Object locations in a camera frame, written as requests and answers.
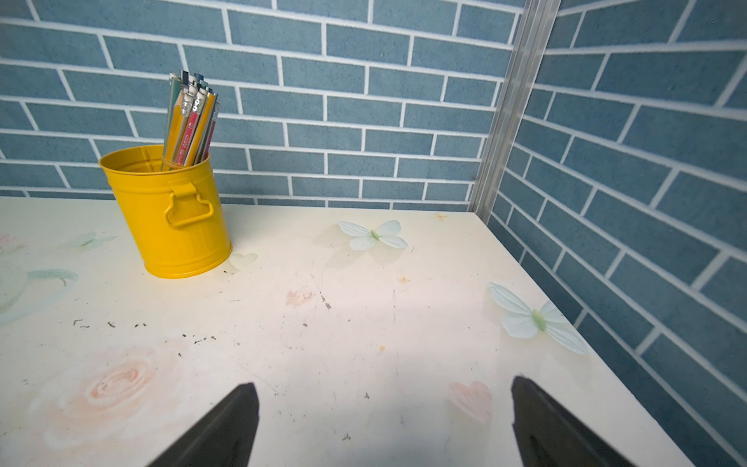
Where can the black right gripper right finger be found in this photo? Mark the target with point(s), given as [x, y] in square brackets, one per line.
[549, 435]

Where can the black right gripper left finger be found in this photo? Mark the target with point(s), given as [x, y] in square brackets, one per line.
[223, 437]

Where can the yellow pen holder cup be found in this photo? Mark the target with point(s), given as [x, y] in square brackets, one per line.
[175, 217]

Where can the pencils in cup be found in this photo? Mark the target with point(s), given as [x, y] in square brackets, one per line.
[193, 108]

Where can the aluminium right corner post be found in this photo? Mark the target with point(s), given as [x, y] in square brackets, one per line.
[530, 45]

